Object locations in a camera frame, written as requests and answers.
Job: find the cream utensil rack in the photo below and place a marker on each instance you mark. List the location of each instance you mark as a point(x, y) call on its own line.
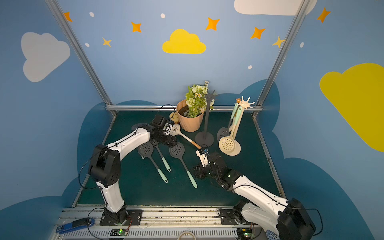
point(245, 105)

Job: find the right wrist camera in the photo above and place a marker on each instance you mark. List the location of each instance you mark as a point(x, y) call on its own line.
point(203, 154)

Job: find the yellow smiley sponge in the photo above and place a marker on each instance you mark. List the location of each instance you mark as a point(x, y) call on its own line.
point(174, 117)

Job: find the green white artificial flowers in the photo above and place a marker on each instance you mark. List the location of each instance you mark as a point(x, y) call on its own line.
point(196, 101)

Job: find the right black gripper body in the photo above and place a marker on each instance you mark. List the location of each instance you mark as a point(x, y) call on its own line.
point(201, 171)

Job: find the cream skimmer wooden handle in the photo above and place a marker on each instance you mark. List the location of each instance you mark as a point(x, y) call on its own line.
point(176, 131)

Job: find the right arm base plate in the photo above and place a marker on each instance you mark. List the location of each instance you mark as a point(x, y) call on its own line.
point(229, 217)

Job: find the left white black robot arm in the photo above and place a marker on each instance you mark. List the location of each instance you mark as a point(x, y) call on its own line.
point(105, 165)

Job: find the pink ribbed flower pot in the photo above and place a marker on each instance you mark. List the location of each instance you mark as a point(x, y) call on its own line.
point(188, 124)

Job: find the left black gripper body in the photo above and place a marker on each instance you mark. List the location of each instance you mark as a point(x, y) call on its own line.
point(167, 139)

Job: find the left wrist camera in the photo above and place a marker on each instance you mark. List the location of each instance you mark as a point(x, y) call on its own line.
point(162, 123)

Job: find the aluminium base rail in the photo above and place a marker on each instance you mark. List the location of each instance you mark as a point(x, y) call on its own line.
point(160, 223)

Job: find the cream skimmer mint handle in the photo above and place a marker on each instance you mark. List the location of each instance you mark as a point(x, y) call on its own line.
point(228, 145)

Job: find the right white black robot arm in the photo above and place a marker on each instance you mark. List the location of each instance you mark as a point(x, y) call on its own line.
point(280, 218)

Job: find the blue handheld device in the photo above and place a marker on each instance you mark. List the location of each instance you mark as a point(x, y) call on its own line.
point(80, 224)

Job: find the all grey slotted skimmer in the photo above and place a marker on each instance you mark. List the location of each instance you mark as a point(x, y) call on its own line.
point(139, 125)

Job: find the grey skimmer mint handle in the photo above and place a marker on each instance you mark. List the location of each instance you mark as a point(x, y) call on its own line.
point(224, 132)
point(177, 152)
point(156, 145)
point(145, 151)

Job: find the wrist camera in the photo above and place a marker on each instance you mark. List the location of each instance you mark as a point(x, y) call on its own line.
point(203, 154)
point(162, 123)

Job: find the dark grey utensil rack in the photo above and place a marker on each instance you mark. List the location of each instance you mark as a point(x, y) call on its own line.
point(206, 139)

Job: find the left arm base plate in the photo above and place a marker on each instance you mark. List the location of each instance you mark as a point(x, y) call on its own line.
point(122, 218)

